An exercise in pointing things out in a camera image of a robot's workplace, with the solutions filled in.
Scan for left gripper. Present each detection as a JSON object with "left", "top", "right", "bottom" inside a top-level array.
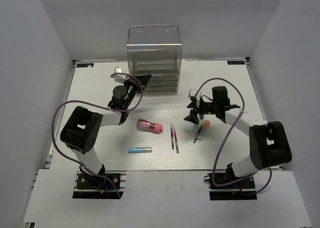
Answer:
[{"left": 123, "top": 74, "right": 152, "bottom": 109}]

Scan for clear plastic drawer organizer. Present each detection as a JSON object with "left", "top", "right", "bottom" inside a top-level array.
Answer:
[{"left": 126, "top": 24, "right": 183, "bottom": 93}]

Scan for pink capped clip jar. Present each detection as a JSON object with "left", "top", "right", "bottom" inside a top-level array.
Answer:
[{"left": 137, "top": 119, "right": 163, "bottom": 134}]

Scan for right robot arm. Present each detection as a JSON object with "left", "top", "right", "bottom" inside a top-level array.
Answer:
[{"left": 184, "top": 86, "right": 292, "bottom": 188}]

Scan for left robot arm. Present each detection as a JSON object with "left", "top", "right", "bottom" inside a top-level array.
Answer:
[{"left": 60, "top": 71, "right": 152, "bottom": 188}]

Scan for orange capped highlighter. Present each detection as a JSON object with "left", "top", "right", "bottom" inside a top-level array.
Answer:
[{"left": 197, "top": 120, "right": 211, "bottom": 141}]

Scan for green pen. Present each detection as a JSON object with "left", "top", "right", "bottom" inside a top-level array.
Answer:
[{"left": 193, "top": 124, "right": 203, "bottom": 144}]

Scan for purple pen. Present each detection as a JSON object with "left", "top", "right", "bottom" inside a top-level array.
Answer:
[{"left": 170, "top": 123, "right": 175, "bottom": 150}]

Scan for red pen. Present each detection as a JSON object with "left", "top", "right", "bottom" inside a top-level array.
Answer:
[{"left": 173, "top": 126, "right": 179, "bottom": 154}]

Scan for blue eraser stick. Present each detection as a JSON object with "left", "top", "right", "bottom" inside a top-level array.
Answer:
[{"left": 127, "top": 147, "right": 153, "bottom": 154}]

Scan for right blue table label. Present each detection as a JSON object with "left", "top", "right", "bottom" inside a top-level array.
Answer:
[{"left": 227, "top": 60, "right": 245, "bottom": 65}]

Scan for blue table label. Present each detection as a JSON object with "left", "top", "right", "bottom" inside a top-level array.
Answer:
[
  {"left": 76, "top": 63, "right": 94, "bottom": 68},
  {"left": 227, "top": 60, "right": 245, "bottom": 65}
]

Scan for left blue table label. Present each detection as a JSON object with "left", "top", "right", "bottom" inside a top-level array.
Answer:
[{"left": 76, "top": 63, "right": 94, "bottom": 68}]

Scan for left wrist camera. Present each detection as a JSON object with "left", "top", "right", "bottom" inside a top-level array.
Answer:
[{"left": 110, "top": 67, "right": 129, "bottom": 84}]

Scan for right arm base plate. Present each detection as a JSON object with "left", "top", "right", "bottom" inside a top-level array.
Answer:
[{"left": 203, "top": 173, "right": 257, "bottom": 201}]

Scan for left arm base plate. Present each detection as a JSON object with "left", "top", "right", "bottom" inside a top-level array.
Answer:
[{"left": 72, "top": 171, "right": 127, "bottom": 200}]

